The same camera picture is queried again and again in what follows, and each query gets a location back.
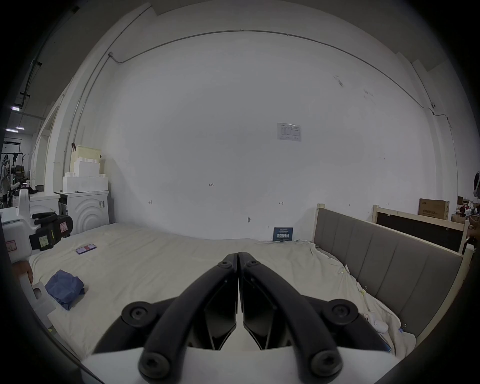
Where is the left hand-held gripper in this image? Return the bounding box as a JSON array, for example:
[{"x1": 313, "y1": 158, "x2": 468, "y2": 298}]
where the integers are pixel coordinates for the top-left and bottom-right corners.
[{"x1": 0, "y1": 188, "x2": 73, "y2": 328}]

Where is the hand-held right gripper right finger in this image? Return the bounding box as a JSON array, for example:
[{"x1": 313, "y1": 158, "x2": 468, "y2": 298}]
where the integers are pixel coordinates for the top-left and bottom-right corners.
[{"x1": 239, "y1": 251, "x2": 391, "y2": 382}]

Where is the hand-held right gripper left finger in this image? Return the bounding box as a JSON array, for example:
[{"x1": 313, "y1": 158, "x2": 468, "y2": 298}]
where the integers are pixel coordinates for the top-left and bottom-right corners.
[{"x1": 94, "y1": 252, "x2": 239, "y2": 383}]

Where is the person's left hand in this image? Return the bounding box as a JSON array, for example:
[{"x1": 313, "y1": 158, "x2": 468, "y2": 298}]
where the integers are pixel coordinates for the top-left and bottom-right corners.
[{"x1": 12, "y1": 260, "x2": 34, "y2": 286}]

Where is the white washing machine with boxes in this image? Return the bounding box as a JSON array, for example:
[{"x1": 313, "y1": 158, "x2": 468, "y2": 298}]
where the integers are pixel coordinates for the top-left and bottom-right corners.
[{"x1": 55, "y1": 145, "x2": 110, "y2": 236}]

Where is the bed with beige sheet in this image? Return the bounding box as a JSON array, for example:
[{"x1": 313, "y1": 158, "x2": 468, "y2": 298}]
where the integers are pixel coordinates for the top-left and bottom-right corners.
[{"x1": 28, "y1": 221, "x2": 417, "y2": 361}]

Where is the dark blue garment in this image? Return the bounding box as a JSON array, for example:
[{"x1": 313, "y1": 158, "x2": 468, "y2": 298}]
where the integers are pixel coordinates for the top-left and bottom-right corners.
[{"x1": 44, "y1": 269, "x2": 85, "y2": 311}]

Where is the small white hand controller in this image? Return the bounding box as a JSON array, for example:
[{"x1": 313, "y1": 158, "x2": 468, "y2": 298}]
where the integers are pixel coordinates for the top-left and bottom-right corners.
[{"x1": 365, "y1": 313, "x2": 390, "y2": 334}]

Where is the grey padded headboard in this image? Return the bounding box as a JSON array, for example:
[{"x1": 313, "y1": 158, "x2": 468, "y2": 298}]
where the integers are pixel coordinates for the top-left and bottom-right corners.
[{"x1": 313, "y1": 204, "x2": 466, "y2": 338}]

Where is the brown carton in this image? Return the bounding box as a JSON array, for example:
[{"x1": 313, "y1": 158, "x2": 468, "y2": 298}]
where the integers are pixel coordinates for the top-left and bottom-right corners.
[{"x1": 418, "y1": 198, "x2": 450, "y2": 226}]

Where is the wooden frame with black panel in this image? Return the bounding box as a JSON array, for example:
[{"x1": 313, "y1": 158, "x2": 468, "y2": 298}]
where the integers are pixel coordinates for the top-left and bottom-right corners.
[{"x1": 372, "y1": 204, "x2": 476, "y2": 256}]

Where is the paper notice on wall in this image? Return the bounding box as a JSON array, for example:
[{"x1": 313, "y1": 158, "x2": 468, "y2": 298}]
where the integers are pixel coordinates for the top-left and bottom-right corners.
[{"x1": 276, "y1": 122, "x2": 302, "y2": 142}]

